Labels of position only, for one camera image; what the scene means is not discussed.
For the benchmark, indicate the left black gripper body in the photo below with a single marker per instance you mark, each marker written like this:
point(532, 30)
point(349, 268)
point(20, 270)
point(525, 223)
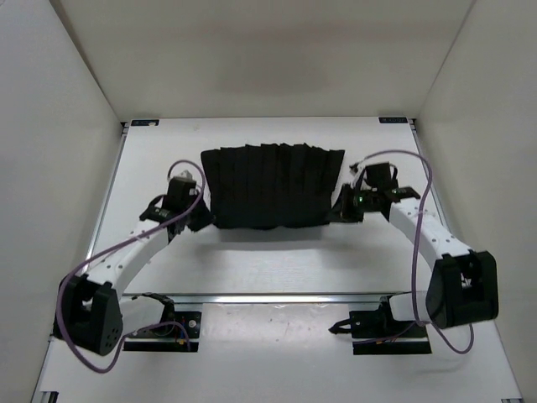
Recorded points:
point(200, 206)

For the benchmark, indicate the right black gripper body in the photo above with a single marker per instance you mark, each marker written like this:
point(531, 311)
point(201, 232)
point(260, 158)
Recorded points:
point(364, 200)

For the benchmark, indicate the black pleated skirt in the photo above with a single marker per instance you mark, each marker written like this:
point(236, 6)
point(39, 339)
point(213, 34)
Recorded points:
point(269, 186)

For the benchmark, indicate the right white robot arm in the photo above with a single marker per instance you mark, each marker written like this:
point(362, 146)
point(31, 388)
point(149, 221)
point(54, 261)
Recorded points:
point(463, 287)

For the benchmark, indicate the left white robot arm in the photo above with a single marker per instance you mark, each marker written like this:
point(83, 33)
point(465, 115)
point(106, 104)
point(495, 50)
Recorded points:
point(92, 312)

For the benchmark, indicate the right blue table label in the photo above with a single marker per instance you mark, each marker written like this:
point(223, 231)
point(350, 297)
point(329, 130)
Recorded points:
point(393, 120)

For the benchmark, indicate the blue table label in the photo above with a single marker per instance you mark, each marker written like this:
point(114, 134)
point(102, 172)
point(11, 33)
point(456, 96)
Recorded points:
point(144, 123)
point(393, 120)

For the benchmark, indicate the left blue table label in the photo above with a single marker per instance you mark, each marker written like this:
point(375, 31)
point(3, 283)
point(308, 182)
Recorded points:
point(144, 123)

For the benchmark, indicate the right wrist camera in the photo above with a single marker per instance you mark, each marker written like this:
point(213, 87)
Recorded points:
point(381, 176)

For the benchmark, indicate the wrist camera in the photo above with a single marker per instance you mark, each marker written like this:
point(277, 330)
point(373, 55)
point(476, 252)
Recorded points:
point(180, 195)
point(381, 176)

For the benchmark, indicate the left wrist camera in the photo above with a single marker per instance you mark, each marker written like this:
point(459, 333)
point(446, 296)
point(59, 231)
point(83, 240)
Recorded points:
point(180, 195)

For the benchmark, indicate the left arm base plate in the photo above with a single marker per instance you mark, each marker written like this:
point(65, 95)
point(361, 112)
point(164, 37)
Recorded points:
point(171, 339)

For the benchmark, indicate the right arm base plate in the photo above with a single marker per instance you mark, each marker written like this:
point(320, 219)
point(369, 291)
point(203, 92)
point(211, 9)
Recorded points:
point(376, 333)

